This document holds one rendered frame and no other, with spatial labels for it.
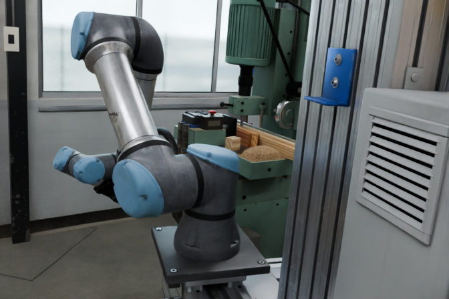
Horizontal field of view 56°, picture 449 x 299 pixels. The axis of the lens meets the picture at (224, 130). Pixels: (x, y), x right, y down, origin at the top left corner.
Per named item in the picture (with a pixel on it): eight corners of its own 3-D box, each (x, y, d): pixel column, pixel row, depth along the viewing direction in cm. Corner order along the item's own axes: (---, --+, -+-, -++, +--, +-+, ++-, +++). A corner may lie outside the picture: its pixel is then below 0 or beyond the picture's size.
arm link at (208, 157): (247, 209, 93) (253, 150, 90) (196, 220, 85) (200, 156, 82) (216, 191, 102) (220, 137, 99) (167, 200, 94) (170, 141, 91)
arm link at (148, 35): (162, 14, 116) (134, 162, 137) (125, 10, 109) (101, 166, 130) (182, 27, 108) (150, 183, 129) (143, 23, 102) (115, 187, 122)
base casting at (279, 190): (177, 170, 185) (178, 150, 183) (279, 159, 215) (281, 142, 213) (232, 207, 148) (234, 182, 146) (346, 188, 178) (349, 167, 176)
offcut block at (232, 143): (232, 147, 154) (234, 135, 153) (240, 149, 152) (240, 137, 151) (224, 149, 151) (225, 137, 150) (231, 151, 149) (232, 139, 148)
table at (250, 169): (153, 139, 182) (154, 125, 181) (213, 135, 198) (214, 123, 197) (226, 183, 132) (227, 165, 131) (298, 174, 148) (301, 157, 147)
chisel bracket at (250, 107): (226, 116, 169) (228, 95, 168) (255, 115, 177) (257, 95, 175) (236, 119, 163) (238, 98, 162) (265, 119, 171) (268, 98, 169)
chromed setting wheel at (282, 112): (271, 129, 164) (274, 97, 162) (295, 127, 171) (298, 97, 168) (276, 131, 162) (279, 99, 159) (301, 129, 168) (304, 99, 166)
